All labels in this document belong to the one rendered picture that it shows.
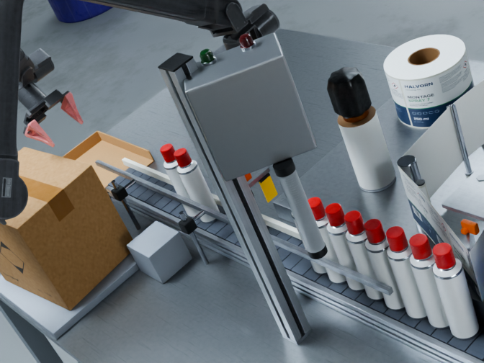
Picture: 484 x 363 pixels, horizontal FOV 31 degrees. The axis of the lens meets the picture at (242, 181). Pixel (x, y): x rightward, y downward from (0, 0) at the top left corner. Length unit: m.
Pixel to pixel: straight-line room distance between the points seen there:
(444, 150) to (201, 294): 0.64
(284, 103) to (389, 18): 3.33
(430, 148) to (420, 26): 2.73
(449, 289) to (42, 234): 0.96
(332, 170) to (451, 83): 0.35
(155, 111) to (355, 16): 2.24
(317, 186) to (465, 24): 2.48
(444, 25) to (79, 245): 2.80
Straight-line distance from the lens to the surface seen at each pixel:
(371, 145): 1.94
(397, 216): 1.93
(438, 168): 1.89
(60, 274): 2.10
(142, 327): 2.02
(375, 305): 1.74
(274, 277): 1.68
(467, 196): 1.50
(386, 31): 4.60
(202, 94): 1.39
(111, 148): 2.73
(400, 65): 2.16
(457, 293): 1.55
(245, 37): 1.43
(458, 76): 2.13
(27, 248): 2.04
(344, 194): 2.04
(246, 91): 1.40
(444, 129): 1.88
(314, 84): 2.61
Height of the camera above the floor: 2.08
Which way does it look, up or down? 33 degrees down
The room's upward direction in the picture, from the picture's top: 24 degrees counter-clockwise
